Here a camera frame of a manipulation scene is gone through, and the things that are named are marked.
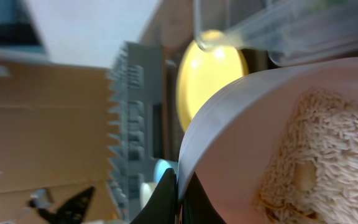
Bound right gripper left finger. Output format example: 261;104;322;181
131;168;178;224

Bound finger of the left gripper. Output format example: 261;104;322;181
35;187;95;224

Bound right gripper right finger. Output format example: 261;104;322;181
181;173;226;224

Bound white bowl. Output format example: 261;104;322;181
178;57;358;223

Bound rice leftovers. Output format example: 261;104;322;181
254;89;358;223

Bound white paper cup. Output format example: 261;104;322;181
140;182;157;208

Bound grey dishwasher rack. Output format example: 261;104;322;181
107;42;163;223

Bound light blue bowl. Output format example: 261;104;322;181
154;159;178;183

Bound dark brown serving tray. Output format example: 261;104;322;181
162;45;278;161

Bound cardboard box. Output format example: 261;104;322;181
0;62;119;223

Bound yellow plate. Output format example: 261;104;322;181
176;40;249;131

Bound clear plastic bin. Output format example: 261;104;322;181
194;0;358;66

